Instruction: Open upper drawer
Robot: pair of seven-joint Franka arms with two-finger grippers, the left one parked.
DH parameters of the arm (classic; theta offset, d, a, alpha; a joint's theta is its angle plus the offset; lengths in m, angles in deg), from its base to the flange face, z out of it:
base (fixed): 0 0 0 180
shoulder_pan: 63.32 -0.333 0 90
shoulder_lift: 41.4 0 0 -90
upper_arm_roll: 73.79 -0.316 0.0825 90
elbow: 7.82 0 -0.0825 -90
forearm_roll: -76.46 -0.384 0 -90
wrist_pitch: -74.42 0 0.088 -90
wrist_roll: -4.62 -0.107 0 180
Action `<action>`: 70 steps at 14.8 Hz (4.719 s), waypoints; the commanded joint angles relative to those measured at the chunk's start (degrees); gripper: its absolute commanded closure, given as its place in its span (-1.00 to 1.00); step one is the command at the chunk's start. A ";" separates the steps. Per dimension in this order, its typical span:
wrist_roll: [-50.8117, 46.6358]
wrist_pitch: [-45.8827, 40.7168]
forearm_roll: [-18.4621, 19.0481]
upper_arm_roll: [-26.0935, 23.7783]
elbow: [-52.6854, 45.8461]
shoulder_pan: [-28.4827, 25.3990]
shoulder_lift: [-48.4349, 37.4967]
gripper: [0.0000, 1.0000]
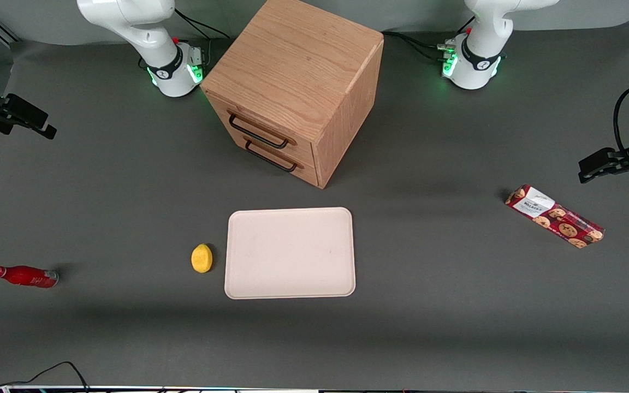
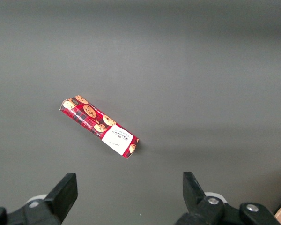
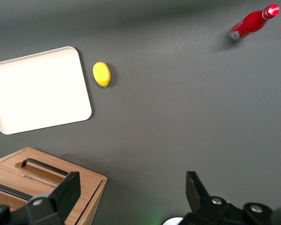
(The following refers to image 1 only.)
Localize black metal drawer handle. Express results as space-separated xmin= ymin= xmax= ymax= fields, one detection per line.
xmin=228 ymin=111 xmax=289 ymax=150
xmin=245 ymin=140 xmax=298 ymax=174

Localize oak wooden drawer cabinet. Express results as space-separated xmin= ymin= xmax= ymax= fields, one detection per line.
xmin=200 ymin=0 xmax=385 ymax=189

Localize red cookie box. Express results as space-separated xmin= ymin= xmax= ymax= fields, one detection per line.
xmin=505 ymin=184 xmax=605 ymax=249

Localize red bottle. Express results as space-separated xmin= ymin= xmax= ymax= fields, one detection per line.
xmin=0 ymin=265 xmax=60 ymax=289

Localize yellow lemon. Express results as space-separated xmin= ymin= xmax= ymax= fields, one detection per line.
xmin=191 ymin=243 xmax=213 ymax=273

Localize beige plastic tray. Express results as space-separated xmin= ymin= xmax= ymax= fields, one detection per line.
xmin=224 ymin=207 xmax=357 ymax=300

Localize black right base cables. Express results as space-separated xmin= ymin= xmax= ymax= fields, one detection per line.
xmin=174 ymin=8 xmax=232 ymax=72

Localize black base cables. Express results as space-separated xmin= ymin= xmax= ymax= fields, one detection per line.
xmin=383 ymin=16 xmax=476 ymax=64
xmin=174 ymin=8 xmax=232 ymax=72

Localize black left base cables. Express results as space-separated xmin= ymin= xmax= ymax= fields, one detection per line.
xmin=383 ymin=16 xmax=476 ymax=64

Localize thin black floor cable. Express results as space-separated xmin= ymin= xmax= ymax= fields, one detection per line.
xmin=0 ymin=361 xmax=90 ymax=392

